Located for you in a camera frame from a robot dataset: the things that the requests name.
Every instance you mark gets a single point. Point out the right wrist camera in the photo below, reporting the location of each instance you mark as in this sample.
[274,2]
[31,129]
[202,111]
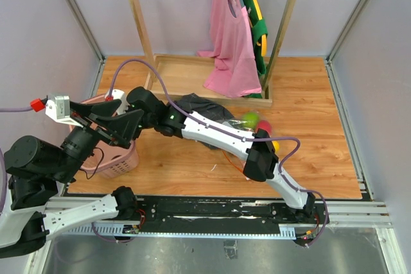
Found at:
[120,95]

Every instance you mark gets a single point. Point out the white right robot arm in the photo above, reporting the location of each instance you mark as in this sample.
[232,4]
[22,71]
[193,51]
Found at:
[199,119]

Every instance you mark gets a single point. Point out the yellow fake lemon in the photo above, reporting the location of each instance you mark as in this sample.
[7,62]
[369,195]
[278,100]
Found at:
[276,145]

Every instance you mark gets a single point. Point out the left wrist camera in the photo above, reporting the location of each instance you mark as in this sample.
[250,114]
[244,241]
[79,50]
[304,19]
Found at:
[57,107]

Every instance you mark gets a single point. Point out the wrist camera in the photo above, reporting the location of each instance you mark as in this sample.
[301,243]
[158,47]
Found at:
[57,107]
[120,95]

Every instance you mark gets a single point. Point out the wooden clothes rack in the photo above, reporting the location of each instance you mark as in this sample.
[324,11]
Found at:
[186,74]

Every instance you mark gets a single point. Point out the green fake apple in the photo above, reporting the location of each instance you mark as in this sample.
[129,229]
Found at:
[250,120]

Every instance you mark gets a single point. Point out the dark grey checked cloth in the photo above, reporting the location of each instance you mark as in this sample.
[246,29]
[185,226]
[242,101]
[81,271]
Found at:
[194,103]

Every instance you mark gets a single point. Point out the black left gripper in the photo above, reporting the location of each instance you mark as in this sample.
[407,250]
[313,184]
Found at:
[121,128]

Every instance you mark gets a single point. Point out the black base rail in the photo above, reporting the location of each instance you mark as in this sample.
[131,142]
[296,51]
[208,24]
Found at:
[197,215]

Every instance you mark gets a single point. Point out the pink plastic basket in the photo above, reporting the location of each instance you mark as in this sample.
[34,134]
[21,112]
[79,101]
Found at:
[111,161]

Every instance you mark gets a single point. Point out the pink t-shirt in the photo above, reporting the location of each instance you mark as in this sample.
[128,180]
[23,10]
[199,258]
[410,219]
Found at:
[235,74]

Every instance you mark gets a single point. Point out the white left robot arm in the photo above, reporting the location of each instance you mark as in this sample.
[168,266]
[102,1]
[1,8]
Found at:
[33,169]

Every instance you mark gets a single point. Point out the green t-shirt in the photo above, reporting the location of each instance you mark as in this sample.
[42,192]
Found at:
[260,64]

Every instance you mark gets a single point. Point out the red fake apple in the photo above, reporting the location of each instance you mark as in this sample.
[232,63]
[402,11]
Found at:
[264,125]

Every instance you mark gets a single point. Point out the clear zip top bag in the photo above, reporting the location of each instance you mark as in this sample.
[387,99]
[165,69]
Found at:
[260,165]

